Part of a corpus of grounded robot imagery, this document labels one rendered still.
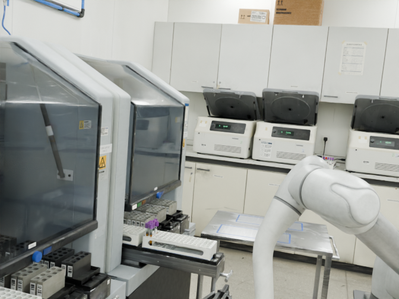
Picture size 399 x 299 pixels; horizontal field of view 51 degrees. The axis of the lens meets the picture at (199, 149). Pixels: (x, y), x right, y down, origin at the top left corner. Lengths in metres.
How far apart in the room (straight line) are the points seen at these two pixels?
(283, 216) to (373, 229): 0.25
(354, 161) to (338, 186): 2.76
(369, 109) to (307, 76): 0.64
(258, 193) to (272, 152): 0.41
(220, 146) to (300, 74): 1.03
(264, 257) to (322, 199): 0.27
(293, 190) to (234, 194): 2.80
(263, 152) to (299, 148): 0.33
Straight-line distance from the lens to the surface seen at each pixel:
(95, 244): 1.61
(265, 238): 1.31
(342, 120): 4.53
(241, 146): 3.99
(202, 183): 4.14
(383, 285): 1.78
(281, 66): 4.23
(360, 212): 1.17
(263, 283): 1.32
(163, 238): 1.78
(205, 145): 4.09
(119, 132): 1.64
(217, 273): 1.73
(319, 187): 1.21
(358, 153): 3.93
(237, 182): 4.05
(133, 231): 1.86
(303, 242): 2.07
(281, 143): 3.94
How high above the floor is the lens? 1.45
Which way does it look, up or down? 7 degrees down
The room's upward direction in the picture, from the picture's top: 5 degrees clockwise
